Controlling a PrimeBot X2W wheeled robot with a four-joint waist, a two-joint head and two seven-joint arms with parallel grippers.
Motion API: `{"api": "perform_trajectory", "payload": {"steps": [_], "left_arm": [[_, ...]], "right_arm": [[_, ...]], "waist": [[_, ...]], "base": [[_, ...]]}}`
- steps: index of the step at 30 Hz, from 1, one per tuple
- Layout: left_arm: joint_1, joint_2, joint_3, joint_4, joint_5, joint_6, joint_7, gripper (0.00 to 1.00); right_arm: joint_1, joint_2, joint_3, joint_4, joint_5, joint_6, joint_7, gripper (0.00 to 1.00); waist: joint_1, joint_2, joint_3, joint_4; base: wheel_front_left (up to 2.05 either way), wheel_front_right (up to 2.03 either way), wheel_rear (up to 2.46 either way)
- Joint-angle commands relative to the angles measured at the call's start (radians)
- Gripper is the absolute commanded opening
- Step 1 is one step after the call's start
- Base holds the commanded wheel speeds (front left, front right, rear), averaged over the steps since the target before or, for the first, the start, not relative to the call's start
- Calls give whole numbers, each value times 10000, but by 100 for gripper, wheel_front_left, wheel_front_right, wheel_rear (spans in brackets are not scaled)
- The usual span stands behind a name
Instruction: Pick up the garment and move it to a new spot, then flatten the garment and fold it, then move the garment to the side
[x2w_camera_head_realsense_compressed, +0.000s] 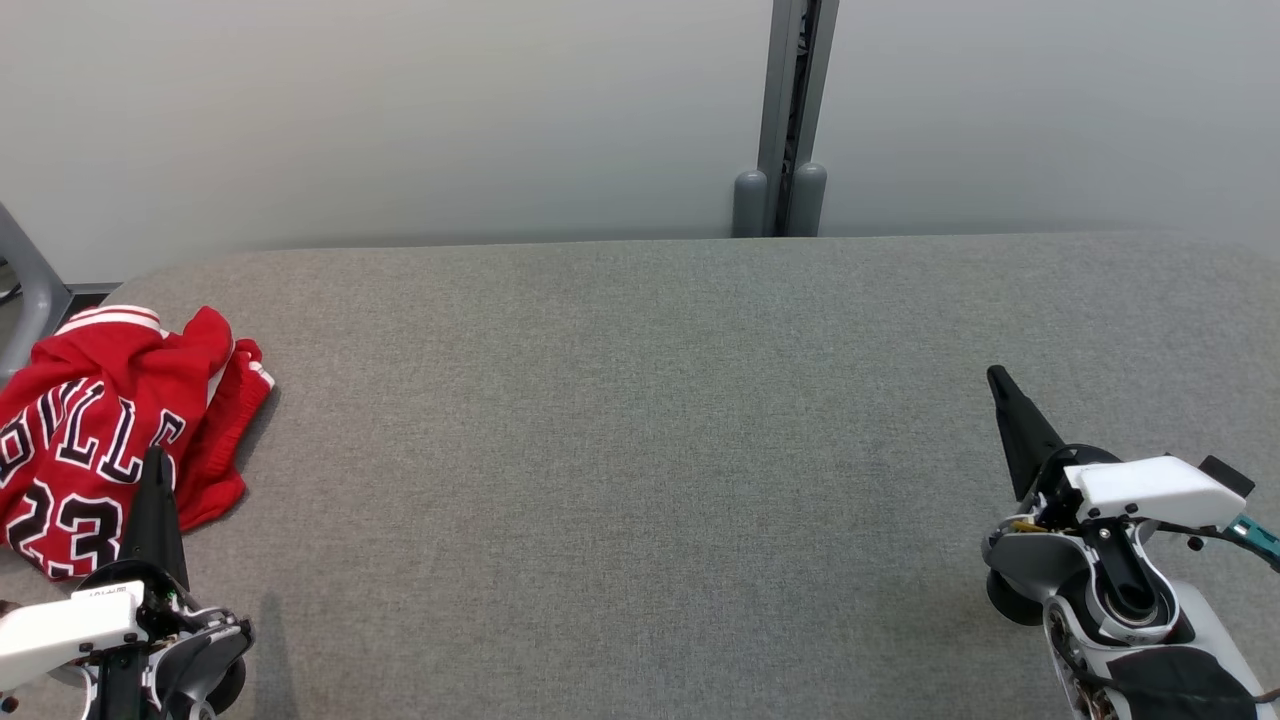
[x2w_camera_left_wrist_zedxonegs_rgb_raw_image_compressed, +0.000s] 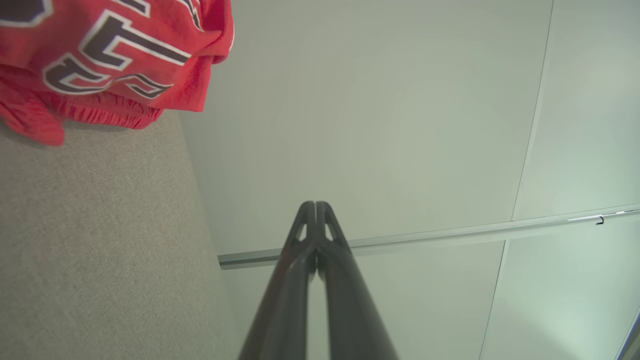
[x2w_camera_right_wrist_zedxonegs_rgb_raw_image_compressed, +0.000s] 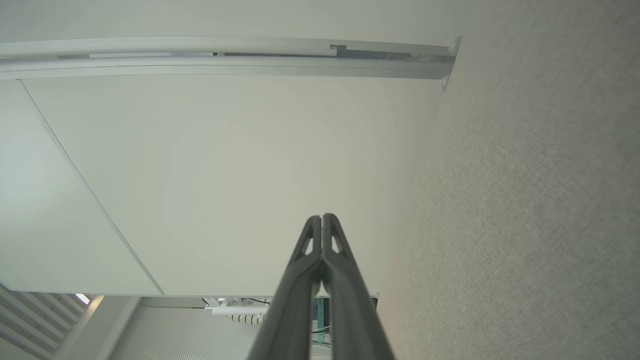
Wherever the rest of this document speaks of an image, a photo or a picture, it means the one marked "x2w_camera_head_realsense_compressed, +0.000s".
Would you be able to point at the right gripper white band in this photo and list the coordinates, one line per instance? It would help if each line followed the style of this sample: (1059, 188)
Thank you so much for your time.
(1150, 490)

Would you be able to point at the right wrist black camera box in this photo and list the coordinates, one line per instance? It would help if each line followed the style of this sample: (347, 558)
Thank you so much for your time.
(1228, 476)

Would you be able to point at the grey metal frame leg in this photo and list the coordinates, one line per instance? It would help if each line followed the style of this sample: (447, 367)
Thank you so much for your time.
(30, 290)

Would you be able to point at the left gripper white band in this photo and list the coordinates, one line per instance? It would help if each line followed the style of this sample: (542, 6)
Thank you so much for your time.
(70, 630)

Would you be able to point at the red Bulls basketball jersey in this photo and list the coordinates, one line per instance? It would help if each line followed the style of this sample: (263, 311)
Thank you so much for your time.
(90, 400)

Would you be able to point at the grey partition post with feet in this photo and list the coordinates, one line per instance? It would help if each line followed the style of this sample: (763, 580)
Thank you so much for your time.
(790, 100)

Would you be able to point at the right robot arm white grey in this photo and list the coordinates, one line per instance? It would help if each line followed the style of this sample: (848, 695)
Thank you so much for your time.
(1130, 620)

